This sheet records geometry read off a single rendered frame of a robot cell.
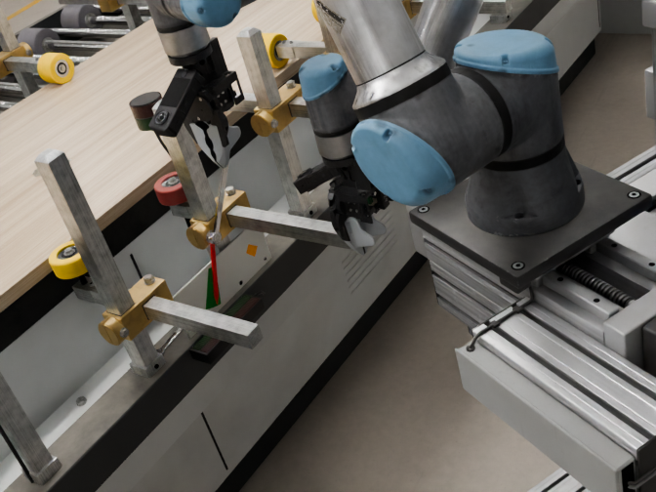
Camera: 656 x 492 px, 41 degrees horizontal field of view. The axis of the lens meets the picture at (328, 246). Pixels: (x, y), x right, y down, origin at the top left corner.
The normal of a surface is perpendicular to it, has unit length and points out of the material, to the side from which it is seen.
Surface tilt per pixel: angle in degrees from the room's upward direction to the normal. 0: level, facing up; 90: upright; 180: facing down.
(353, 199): 90
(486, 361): 0
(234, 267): 90
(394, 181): 97
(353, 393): 0
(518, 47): 7
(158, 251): 90
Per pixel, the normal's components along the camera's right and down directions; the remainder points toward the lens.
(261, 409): 0.80, 0.15
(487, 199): -0.76, 0.26
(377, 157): -0.69, 0.62
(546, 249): -0.23, -0.80
